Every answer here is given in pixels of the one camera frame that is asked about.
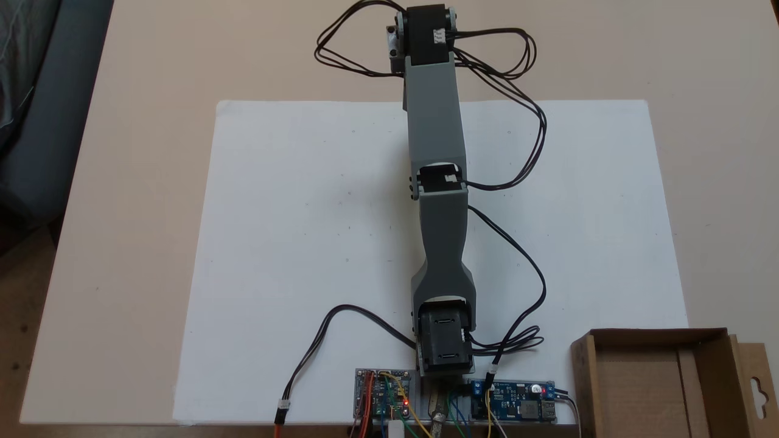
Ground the white paper sheet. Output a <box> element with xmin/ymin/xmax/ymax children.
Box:
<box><xmin>172</xmin><ymin>99</ymin><xmax>690</xmax><ymax>427</ymax></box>

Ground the motor controller circuit board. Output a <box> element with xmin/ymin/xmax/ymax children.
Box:
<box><xmin>354</xmin><ymin>367</ymin><xmax>414</xmax><ymax>422</ymax></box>

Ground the dark grey chair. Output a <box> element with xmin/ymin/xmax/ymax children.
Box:
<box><xmin>0</xmin><ymin>0</ymin><xmax>114</xmax><ymax>256</ymax></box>

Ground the blue power converter board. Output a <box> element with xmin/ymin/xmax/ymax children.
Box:
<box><xmin>467</xmin><ymin>379</ymin><xmax>558</xmax><ymax>424</ymax></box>

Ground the brown cardboard box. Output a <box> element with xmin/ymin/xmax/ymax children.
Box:
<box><xmin>570</xmin><ymin>327</ymin><xmax>779</xmax><ymax>438</ymax></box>

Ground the thin black servo cable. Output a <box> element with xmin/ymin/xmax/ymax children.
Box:
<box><xmin>467</xmin><ymin>205</ymin><xmax>547</xmax><ymax>391</ymax></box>
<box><xmin>450</xmin><ymin>27</ymin><xmax>548</xmax><ymax>191</ymax></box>
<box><xmin>313</xmin><ymin>0</ymin><xmax>407</xmax><ymax>78</ymax></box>

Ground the yellow jumper wire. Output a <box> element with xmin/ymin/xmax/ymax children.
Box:
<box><xmin>379</xmin><ymin>372</ymin><xmax>430</xmax><ymax>438</ymax></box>

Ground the grey power cable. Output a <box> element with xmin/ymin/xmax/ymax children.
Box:
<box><xmin>554</xmin><ymin>389</ymin><xmax>584</xmax><ymax>438</ymax></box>

